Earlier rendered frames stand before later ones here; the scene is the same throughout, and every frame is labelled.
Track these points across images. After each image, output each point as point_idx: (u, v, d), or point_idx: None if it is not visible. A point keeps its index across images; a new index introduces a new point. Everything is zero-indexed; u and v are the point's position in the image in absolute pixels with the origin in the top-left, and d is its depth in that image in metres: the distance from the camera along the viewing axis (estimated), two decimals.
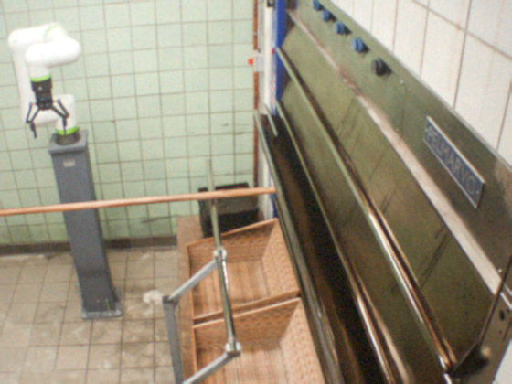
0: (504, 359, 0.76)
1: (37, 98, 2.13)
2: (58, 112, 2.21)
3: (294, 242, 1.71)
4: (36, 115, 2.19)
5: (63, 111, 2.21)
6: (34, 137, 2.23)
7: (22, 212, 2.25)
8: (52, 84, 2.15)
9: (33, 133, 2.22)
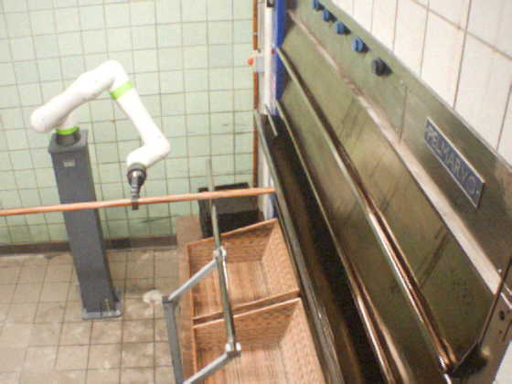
0: (504, 359, 0.76)
1: (130, 184, 2.49)
2: None
3: (294, 242, 1.71)
4: None
5: (132, 182, 2.37)
6: (132, 209, 2.31)
7: (22, 212, 2.25)
8: (135, 166, 2.49)
9: (132, 207, 2.33)
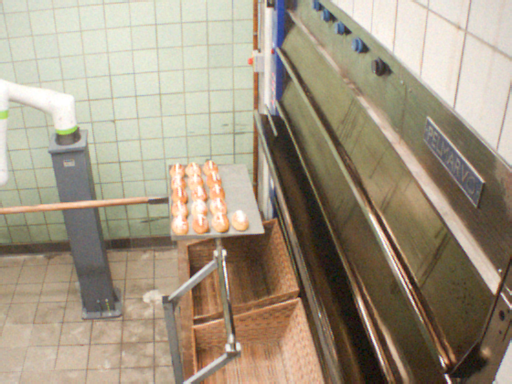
0: (504, 359, 0.76)
1: None
2: None
3: (294, 242, 1.71)
4: None
5: None
6: None
7: None
8: None
9: None
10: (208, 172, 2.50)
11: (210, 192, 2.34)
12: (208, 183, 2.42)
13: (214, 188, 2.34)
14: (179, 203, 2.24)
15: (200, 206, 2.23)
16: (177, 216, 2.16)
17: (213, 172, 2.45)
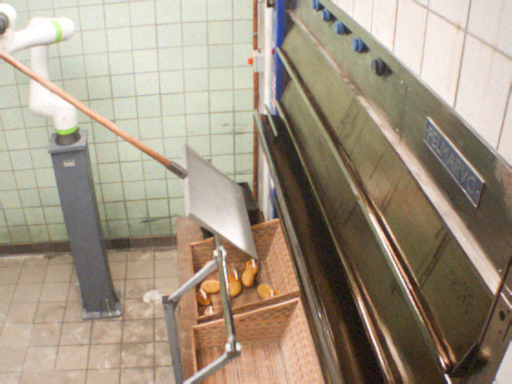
0: (504, 359, 0.76)
1: None
2: None
3: (294, 242, 1.71)
4: None
5: None
6: None
7: None
8: (1, 15, 2.02)
9: None
10: (204, 266, 2.85)
11: (198, 297, 2.64)
12: (230, 281, 2.76)
13: (201, 294, 2.63)
14: (272, 295, 2.55)
15: (269, 305, 2.57)
16: None
17: (235, 271, 2.78)
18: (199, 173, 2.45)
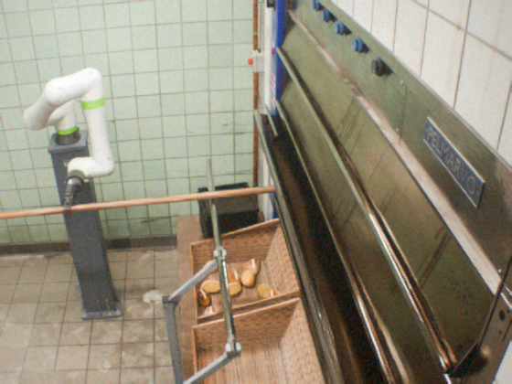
0: (504, 359, 0.76)
1: None
2: None
3: (294, 242, 1.71)
4: None
5: (67, 189, 2.34)
6: (65, 217, 2.28)
7: None
8: (73, 174, 2.46)
9: (66, 214, 2.30)
10: (204, 266, 2.85)
11: (198, 297, 2.64)
12: (230, 281, 2.76)
13: (201, 294, 2.63)
14: (272, 295, 2.55)
15: (269, 305, 2.57)
16: None
17: (235, 271, 2.78)
18: None
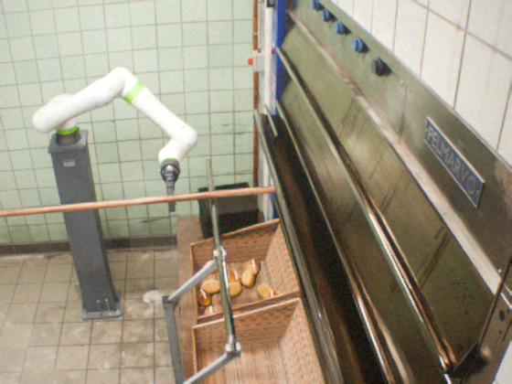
0: (504, 359, 0.76)
1: (164, 179, 2.50)
2: None
3: (294, 242, 1.71)
4: (168, 193, 2.44)
5: (166, 170, 2.38)
6: (168, 210, 2.36)
7: (55, 210, 2.26)
8: (169, 162, 2.50)
9: (168, 208, 2.38)
10: (204, 266, 2.85)
11: (198, 297, 2.64)
12: (230, 281, 2.76)
13: (201, 294, 2.63)
14: (272, 295, 2.55)
15: (269, 305, 2.57)
16: None
17: (235, 271, 2.78)
18: None
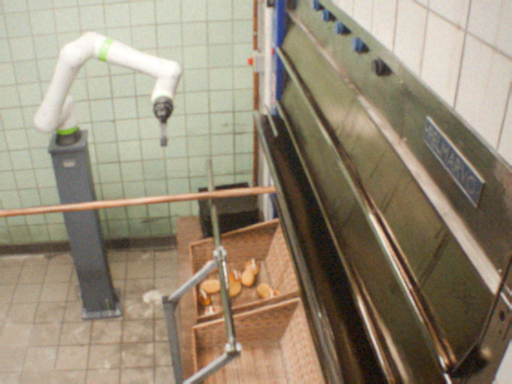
0: (504, 359, 0.76)
1: (155, 116, 2.39)
2: None
3: (294, 242, 1.71)
4: (160, 130, 2.34)
5: None
6: (160, 145, 2.27)
7: (55, 210, 2.26)
8: (162, 99, 2.40)
9: (160, 144, 2.29)
10: (204, 266, 2.85)
11: (198, 297, 2.64)
12: (230, 281, 2.76)
13: (201, 294, 2.63)
14: (272, 295, 2.55)
15: (269, 305, 2.57)
16: None
17: (235, 271, 2.78)
18: None
